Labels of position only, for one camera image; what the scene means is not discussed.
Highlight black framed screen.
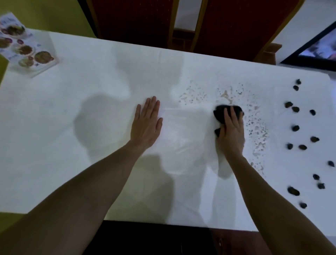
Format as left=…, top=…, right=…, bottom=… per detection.
left=280, top=21, right=336, bottom=72

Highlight scattered dark pebbles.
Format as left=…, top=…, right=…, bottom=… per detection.
left=285, top=78, right=335, bottom=209

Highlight red chair with gold frame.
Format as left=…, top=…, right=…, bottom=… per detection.
left=85, top=0, right=179, bottom=49
left=189, top=0, right=305, bottom=65

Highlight person's left forearm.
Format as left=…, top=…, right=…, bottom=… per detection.
left=0, top=142, right=147, bottom=255

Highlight laminated food menu card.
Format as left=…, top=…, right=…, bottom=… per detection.
left=0, top=12, right=34, bottom=57
left=7, top=32, right=60, bottom=79

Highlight black wiping cloth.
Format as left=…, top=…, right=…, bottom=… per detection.
left=213, top=105, right=244, bottom=137

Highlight person's left hand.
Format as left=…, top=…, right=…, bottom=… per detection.
left=128, top=96, right=163, bottom=153

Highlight spilled water droplets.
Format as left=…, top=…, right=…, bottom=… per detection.
left=178, top=80, right=270, bottom=176

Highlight person's right forearm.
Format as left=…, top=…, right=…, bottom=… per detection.
left=224, top=154, right=336, bottom=255

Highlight person's right hand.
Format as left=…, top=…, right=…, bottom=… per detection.
left=216, top=106, right=246, bottom=161

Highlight white table cover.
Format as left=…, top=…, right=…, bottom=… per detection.
left=0, top=28, right=336, bottom=237

